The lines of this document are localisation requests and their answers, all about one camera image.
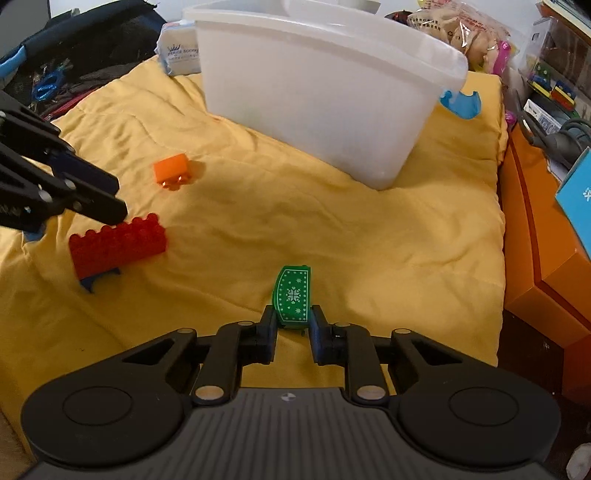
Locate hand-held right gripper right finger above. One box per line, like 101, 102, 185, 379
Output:
310, 305, 462, 408

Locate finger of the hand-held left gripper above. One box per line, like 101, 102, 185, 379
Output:
0, 91, 121, 197
0, 141, 128, 227

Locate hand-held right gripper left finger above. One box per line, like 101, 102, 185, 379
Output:
122, 305, 278, 407

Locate red block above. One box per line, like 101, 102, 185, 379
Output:
69, 213, 168, 280

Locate green printed block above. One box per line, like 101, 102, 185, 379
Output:
272, 265, 315, 331

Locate white plastic storage bin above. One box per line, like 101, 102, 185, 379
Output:
184, 0, 482, 191

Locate dark blue arched block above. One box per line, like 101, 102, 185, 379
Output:
78, 267, 122, 294

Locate orange block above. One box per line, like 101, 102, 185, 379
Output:
153, 154, 190, 190

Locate blue scissors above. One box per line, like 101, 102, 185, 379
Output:
31, 68, 66, 102

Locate yellow blanket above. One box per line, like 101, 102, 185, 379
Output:
0, 56, 509, 418

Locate dark blue bag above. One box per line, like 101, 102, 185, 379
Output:
0, 0, 168, 118

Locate white tissue pack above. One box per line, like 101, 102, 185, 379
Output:
156, 20, 205, 77

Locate orange cabinet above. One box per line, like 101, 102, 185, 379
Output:
498, 124, 591, 408

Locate light blue box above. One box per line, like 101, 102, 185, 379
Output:
554, 148, 591, 260

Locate pink toy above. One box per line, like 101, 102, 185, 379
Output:
493, 41, 514, 75

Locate clear snack bag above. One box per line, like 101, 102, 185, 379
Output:
405, 0, 509, 73

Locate colourful toy blocks set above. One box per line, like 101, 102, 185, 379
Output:
526, 60, 579, 112

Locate grey cable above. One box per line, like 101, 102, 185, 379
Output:
521, 110, 591, 168

